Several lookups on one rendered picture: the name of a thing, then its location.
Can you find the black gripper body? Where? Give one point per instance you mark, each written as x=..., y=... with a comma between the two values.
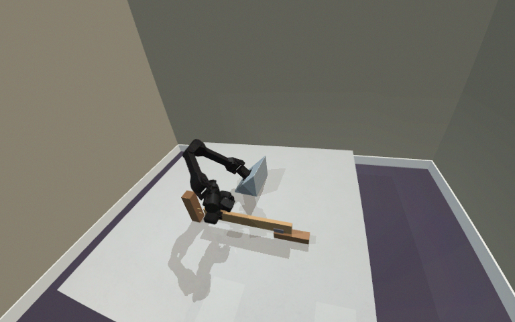
x=212, y=218

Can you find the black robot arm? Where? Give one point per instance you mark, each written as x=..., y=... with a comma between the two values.
x=199, y=181

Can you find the long wooden rail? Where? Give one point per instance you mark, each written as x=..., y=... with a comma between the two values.
x=258, y=222

